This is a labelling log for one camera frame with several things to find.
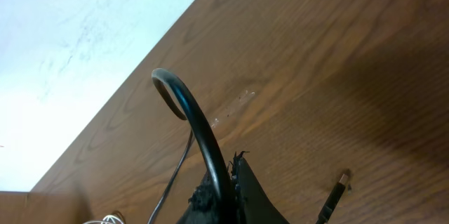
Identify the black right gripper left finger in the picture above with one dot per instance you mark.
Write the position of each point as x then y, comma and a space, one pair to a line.
202, 207

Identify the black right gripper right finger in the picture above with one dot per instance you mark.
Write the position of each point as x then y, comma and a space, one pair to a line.
254, 206

